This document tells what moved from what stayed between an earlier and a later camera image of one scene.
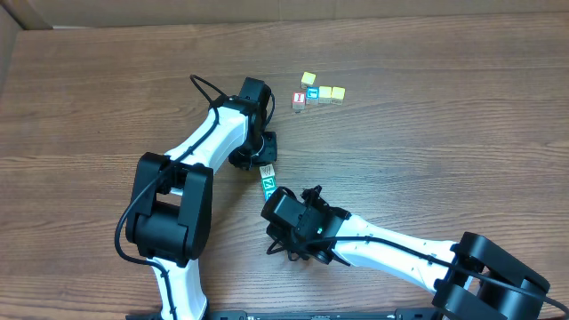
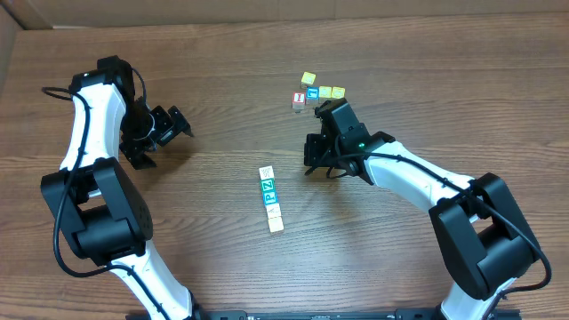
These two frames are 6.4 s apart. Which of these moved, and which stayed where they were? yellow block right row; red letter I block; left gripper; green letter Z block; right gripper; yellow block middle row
Moved: right gripper; left gripper
Stayed: yellow block middle row; green letter Z block; red letter I block; yellow block right row
